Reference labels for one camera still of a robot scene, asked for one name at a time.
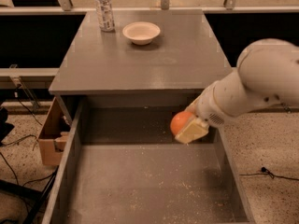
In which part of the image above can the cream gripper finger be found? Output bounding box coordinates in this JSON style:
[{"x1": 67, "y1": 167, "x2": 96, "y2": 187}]
[
  {"x1": 185, "y1": 99, "x2": 198, "y2": 114},
  {"x1": 175, "y1": 117, "x2": 209, "y2": 144}
]

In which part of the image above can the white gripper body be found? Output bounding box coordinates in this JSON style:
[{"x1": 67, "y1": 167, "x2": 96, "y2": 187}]
[{"x1": 195, "y1": 82, "x2": 225, "y2": 128}]

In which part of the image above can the orange fruit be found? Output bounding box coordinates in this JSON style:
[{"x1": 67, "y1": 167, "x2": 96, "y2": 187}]
[{"x1": 170, "y1": 111, "x2": 194, "y2": 135}]

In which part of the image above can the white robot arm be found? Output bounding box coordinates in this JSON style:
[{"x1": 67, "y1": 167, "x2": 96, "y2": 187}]
[{"x1": 170, "y1": 38, "x2": 299, "y2": 144}]

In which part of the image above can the grey cabinet counter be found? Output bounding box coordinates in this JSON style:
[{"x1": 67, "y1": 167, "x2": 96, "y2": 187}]
[{"x1": 50, "y1": 9, "x2": 232, "y2": 105}]

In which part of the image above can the open grey top drawer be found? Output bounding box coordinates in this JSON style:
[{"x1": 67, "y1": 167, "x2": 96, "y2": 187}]
[{"x1": 42, "y1": 98, "x2": 255, "y2": 224}]

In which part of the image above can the white paper bowl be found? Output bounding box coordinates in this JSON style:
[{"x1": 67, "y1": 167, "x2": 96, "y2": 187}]
[{"x1": 122, "y1": 21, "x2": 161, "y2": 46}]

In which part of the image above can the silver drink can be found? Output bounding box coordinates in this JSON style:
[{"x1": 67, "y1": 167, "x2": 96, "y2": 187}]
[{"x1": 94, "y1": 0, "x2": 115, "y2": 32}]

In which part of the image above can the cardboard box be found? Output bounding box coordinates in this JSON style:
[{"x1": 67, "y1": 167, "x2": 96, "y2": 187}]
[{"x1": 38, "y1": 99, "x2": 70, "y2": 166}]

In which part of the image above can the metal railing frame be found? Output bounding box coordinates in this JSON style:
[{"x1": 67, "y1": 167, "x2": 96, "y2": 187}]
[{"x1": 0, "y1": 0, "x2": 299, "y2": 91}]

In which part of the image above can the black cables left floor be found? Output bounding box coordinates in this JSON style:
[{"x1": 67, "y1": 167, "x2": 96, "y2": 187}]
[{"x1": 0, "y1": 91, "x2": 59, "y2": 224}]

